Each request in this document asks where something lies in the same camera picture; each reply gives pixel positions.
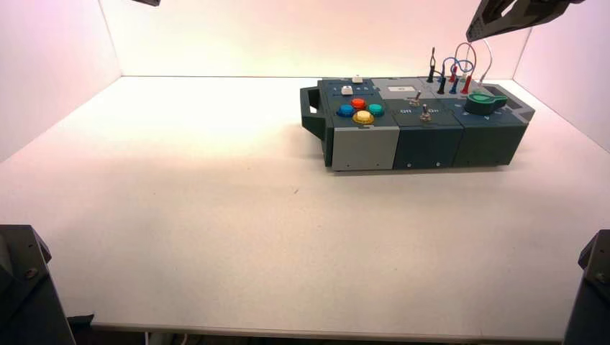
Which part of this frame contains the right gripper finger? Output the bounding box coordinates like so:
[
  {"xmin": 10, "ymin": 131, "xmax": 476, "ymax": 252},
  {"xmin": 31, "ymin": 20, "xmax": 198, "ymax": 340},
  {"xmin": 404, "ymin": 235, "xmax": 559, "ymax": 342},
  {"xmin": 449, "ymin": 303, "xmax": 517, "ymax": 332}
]
[
  {"xmin": 476, "ymin": 0, "xmax": 586, "ymax": 42},
  {"xmin": 465, "ymin": 0, "xmax": 525, "ymax": 43}
]

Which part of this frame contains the green rotary knob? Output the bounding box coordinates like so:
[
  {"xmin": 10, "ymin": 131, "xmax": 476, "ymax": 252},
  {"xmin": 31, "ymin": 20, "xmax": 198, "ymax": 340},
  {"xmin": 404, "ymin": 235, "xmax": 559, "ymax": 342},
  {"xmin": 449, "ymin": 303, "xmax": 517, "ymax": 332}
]
[{"xmin": 464, "ymin": 93, "xmax": 509, "ymax": 116}]

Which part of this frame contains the dark teal grey control box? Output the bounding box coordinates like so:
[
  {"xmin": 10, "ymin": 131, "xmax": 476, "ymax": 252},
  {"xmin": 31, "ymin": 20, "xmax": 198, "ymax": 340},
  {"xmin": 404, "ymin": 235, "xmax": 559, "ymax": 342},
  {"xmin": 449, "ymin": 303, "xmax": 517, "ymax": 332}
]
[{"xmin": 300, "ymin": 75, "xmax": 536, "ymax": 173}]

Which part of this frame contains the white patch cable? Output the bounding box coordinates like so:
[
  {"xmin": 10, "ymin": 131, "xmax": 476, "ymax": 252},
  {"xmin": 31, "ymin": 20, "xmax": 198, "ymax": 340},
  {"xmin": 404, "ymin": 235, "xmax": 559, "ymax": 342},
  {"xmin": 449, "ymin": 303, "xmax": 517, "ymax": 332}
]
[{"xmin": 461, "ymin": 39, "xmax": 493, "ymax": 87}]

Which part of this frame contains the red patch cable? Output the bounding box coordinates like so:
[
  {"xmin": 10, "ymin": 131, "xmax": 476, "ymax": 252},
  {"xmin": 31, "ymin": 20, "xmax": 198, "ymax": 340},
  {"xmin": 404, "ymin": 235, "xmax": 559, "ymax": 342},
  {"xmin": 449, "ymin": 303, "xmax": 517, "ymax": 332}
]
[{"xmin": 450, "ymin": 42, "xmax": 478, "ymax": 95}]

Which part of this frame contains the blue patch cable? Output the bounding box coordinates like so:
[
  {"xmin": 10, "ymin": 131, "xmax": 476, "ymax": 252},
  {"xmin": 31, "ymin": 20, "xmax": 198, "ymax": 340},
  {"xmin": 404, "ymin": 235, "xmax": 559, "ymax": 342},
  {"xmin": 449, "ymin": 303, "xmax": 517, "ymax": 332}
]
[{"xmin": 442, "ymin": 57, "xmax": 475, "ymax": 95}]

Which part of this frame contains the black patch cable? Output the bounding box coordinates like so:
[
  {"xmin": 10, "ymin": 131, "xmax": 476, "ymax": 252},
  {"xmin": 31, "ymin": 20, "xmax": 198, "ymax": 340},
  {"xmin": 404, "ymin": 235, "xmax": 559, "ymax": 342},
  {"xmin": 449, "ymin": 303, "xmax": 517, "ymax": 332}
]
[{"xmin": 427, "ymin": 46, "xmax": 447, "ymax": 95}]

